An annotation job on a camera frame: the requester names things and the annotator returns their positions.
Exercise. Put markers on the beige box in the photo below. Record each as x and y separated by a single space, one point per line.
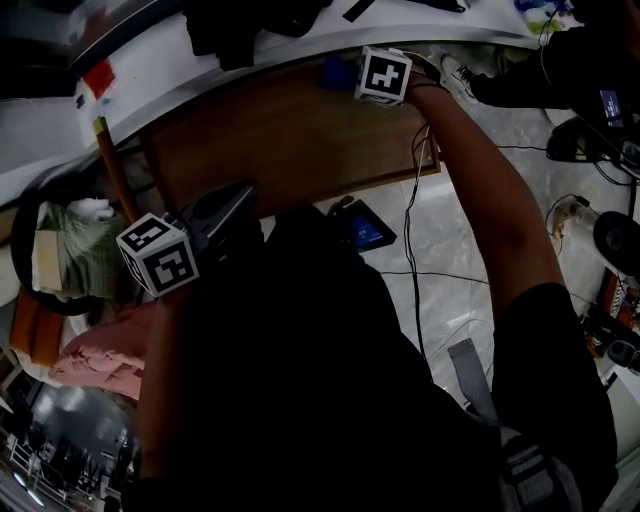
49 260

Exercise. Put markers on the orange cushion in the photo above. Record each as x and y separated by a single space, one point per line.
35 330

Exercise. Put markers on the green snack packet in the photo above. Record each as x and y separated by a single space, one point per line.
541 26

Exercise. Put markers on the blue-screen tablet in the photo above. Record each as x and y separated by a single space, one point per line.
367 230

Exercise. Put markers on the person's left forearm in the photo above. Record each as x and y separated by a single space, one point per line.
160 375

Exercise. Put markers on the pink quilt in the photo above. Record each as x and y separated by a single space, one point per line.
100 360

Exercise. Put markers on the person's grey backpack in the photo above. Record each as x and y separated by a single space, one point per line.
467 370

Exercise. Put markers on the black round laundry basket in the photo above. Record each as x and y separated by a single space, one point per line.
20 250

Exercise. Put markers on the green knitted blanket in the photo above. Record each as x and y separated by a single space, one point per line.
90 250

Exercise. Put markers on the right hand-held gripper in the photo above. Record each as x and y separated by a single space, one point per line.
382 75

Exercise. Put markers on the red packet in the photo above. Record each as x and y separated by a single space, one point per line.
99 79

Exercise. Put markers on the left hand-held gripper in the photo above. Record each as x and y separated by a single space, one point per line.
162 270

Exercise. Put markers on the black backpack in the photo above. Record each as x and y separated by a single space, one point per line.
230 30

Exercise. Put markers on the white towel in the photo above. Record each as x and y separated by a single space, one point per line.
90 207

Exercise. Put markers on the orange striped box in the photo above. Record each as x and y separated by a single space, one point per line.
625 295

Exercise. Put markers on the person's black shirt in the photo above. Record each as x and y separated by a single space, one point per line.
300 375

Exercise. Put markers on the black device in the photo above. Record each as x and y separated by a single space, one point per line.
565 145

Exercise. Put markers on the person's right forearm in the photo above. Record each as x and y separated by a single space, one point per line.
480 200

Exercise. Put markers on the blue snack packet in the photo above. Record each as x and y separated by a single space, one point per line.
542 6

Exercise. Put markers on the blue cloth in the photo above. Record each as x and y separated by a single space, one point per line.
337 75

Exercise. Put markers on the small black object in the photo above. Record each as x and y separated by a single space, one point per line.
80 101

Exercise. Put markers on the white pillow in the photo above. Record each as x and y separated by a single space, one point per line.
7 280

